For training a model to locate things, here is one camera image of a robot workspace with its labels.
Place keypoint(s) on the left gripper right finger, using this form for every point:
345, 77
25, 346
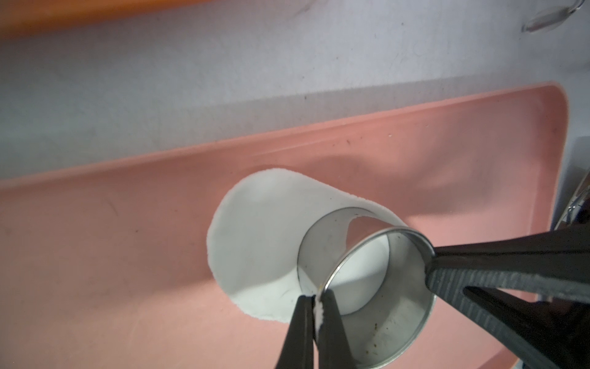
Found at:
332, 344

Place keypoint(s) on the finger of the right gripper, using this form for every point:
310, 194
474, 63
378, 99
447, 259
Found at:
543, 320
562, 253

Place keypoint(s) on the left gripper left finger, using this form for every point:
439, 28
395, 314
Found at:
298, 348

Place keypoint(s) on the white dough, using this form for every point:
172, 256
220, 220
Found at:
255, 235

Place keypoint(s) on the orange plastic tray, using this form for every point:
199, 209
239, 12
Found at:
26, 18

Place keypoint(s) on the metal spatula black handle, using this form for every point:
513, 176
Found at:
577, 209

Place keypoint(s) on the metal wire lid rack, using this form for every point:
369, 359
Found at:
551, 18

